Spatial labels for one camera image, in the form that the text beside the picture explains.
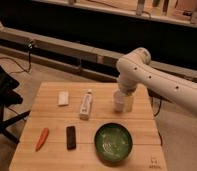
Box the white sponge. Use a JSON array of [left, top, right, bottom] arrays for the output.
[[58, 91, 69, 106]]

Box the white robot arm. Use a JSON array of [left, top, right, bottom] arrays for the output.
[[116, 47, 197, 117]]

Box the green ceramic bowl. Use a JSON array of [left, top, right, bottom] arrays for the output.
[[94, 123, 133, 163]]

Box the white paper cup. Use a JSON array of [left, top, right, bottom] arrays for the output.
[[113, 90, 125, 112]]

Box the white toothpaste tube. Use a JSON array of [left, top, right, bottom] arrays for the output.
[[79, 89, 93, 120]]

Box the black rectangular remote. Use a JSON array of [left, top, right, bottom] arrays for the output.
[[66, 126, 76, 150]]

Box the orange carrot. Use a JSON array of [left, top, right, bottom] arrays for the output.
[[35, 128, 49, 151]]

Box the black office chair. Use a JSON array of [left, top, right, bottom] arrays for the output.
[[0, 65, 30, 144]]

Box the black cable on floor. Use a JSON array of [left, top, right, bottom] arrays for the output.
[[0, 40, 36, 75]]

